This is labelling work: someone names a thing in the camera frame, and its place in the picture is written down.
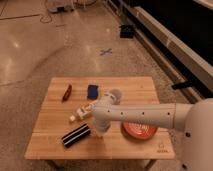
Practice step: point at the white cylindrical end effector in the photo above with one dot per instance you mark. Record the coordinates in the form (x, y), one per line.
(101, 127)

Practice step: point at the black white striped eraser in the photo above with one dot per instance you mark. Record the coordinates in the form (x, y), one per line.
(76, 135)

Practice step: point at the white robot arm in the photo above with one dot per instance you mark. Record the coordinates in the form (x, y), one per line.
(194, 120)

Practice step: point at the white tube bottle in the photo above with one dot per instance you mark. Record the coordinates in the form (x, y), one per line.
(82, 113)

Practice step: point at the orange ridged bowl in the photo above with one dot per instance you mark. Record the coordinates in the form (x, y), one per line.
(140, 131)

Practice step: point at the translucent plastic cup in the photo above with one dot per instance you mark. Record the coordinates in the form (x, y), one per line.
(115, 92)

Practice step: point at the blue sponge block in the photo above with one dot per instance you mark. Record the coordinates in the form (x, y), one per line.
(92, 92)

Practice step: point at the red brown small tool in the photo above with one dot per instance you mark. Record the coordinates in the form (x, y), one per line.
(67, 93)

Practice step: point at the wooden folding table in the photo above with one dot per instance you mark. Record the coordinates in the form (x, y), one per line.
(53, 123)

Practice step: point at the black box on floor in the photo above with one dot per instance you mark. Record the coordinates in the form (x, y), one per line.
(127, 31)

